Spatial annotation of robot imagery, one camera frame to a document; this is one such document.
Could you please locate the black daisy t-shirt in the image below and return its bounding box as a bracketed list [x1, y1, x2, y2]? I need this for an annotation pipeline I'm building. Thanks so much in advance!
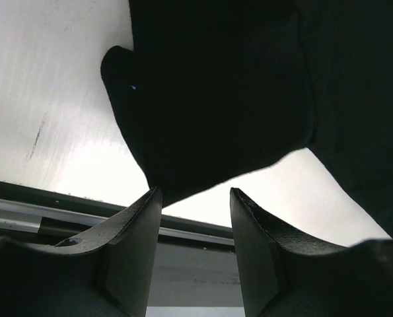
[100, 1, 393, 238]

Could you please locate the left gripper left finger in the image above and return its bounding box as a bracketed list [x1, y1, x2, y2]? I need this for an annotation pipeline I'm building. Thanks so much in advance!
[0, 188, 162, 316]

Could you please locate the aluminium rail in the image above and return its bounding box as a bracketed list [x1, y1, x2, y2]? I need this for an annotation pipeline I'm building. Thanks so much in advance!
[0, 178, 236, 308]

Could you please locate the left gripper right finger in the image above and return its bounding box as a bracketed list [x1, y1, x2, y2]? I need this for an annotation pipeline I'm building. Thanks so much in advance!
[230, 188, 393, 316]

